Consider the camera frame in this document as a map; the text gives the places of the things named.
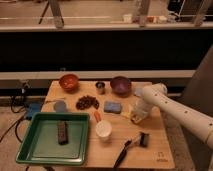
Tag yellow banana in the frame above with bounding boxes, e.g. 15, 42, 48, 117
121, 105, 133, 119

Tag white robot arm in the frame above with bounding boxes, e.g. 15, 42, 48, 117
130, 83, 213, 149

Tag purple bowl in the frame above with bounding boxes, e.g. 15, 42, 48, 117
110, 76, 132, 94

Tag orange red bowl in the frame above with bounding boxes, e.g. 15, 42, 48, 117
59, 74, 79, 91

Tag light blue cloth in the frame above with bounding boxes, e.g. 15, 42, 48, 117
134, 87, 143, 97

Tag blue sponge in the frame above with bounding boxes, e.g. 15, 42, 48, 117
104, 101, 122, 114

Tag white cup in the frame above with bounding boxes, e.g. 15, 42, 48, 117
95, 120, 112, 141

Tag orange carrot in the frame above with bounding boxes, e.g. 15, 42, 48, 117
94, 111, 101, 122

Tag small metal cup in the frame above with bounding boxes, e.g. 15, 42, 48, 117
95, 81, 105, 94

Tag bunch of dark grapes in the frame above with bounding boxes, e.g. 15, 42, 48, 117
76, 95, 99, 110

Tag dark brown block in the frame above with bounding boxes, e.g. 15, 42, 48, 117
57, 121, 68, 145

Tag grey round lid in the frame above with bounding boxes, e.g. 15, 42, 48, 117
53, 101, 68, 113

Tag green plastic tray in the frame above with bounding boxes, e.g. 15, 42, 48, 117
16, 112, 90, 166

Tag blue box on floor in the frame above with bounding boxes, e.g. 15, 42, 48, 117
25, 103, 42, 120

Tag black handled brush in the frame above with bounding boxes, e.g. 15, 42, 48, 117
113, 132, 149, 168

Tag black cables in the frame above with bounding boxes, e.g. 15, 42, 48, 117
0, 83, 32, 143

